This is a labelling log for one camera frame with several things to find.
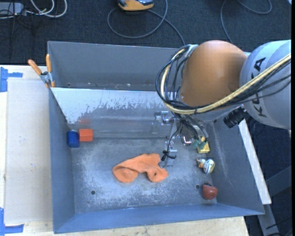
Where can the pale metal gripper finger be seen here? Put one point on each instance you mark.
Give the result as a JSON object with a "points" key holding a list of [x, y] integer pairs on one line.
{"points": [[162, 122], [170, 156]]}

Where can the yellow toy block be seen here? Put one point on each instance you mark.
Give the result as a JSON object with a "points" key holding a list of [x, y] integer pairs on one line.
{"points": [[204, 147]]}

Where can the orange cloth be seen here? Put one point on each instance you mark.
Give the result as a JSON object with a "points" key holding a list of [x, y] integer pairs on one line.
{"points": [[137, 168]]}

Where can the white toy duck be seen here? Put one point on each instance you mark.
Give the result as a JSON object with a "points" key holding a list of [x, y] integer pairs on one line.
{"points": [[207, 166]]}

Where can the red-brown toy apple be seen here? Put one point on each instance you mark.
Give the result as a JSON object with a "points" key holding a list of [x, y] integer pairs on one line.
{"points": [[209, 192]]}

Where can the grey metal bin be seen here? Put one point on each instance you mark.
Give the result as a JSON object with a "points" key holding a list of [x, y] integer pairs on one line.
{"points": [[127, 195]]}

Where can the orange block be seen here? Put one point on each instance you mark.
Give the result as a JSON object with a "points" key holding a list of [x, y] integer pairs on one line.
{"points": [[86, 135]]}

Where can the blue cylinder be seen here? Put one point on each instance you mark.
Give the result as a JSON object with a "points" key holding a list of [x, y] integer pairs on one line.
{"points": [[73, 139]]}

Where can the pale flat board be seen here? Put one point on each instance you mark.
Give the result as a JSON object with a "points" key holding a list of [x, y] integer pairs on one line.
{"points": [[26, 144]]}

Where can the black cylinder on white bracket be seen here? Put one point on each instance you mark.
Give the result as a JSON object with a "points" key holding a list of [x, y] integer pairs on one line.
{"points": [[234, 118]]}

